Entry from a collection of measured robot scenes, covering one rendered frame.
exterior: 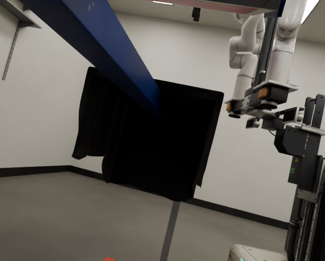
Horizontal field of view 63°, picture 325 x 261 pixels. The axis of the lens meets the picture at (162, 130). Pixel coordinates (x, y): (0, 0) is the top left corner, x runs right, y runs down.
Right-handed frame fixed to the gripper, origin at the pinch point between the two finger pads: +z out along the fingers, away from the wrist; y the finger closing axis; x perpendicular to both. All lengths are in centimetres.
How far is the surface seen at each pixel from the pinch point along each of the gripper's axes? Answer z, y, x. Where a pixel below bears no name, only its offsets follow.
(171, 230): 116, -22, -12
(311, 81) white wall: 7, 316, -162
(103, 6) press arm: 24, -121, -3
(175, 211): 105, -19, -12
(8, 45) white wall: 35, 95, 200
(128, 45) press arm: 28, -109, -3
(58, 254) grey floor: 146, -31, 49
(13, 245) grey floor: 144, -37, 74
